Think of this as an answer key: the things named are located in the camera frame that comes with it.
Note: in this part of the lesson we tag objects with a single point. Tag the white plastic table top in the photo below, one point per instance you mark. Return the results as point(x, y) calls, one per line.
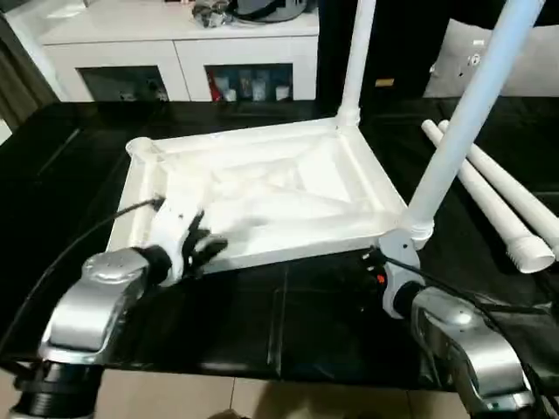
point(253, 192)

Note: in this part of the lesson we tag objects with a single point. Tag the white plastic table leg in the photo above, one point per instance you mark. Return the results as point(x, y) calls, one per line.
point(356, 61)
point(472, 113)
point(524, 196)
point(489, 201)

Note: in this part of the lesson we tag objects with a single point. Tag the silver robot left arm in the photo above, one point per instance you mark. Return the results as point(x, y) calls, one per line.
point(96, 314)

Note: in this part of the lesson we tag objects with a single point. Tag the black work mat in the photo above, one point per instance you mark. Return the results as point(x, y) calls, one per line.
point(288, 323)

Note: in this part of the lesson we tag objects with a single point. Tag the cluster of small bottles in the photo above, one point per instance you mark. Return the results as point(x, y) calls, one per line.
point(249, 85)

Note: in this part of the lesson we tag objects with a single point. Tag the white cabinet with glass doors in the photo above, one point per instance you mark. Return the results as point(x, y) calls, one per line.
point(113, 44)

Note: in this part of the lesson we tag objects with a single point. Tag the black cabinet with yellow label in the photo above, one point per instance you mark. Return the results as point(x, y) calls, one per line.
point(393, 48)

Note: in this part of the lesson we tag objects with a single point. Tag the grey brown curtain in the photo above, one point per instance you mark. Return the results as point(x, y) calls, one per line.
point(19, 83)

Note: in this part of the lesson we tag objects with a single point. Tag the grey bag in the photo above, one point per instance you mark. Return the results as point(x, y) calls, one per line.
point(271, 7)

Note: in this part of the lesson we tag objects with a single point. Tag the white cushion with badge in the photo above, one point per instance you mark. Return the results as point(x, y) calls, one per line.
point(524, 61)

